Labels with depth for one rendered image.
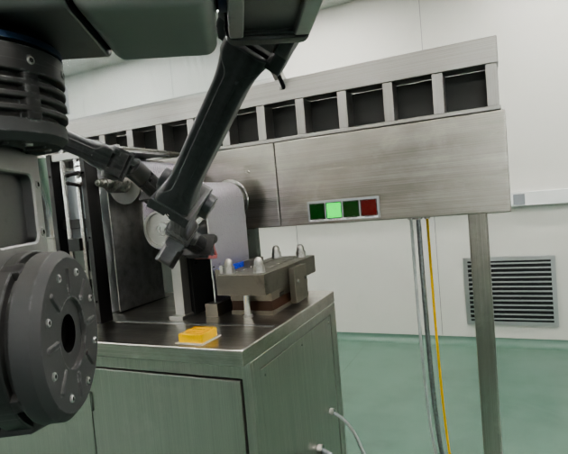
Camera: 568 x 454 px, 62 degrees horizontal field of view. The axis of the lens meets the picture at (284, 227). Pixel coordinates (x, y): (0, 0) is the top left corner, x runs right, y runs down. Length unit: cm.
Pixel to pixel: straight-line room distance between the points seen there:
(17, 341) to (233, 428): 90
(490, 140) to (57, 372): 134
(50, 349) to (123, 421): 106
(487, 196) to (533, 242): 238
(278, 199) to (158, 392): 77
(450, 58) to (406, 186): 40
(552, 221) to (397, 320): 138
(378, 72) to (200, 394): 110
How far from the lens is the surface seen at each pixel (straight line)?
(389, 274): 401
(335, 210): 161
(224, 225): 153
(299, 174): 166
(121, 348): 133
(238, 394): 119
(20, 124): 40
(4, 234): 45
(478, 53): 158
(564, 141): 389
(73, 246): 163
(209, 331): 122
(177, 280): 148
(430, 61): 159
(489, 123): 154
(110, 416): 148
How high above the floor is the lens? 123
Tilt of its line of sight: 3 degrees down
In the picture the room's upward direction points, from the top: 5 degrees counter-clockwise
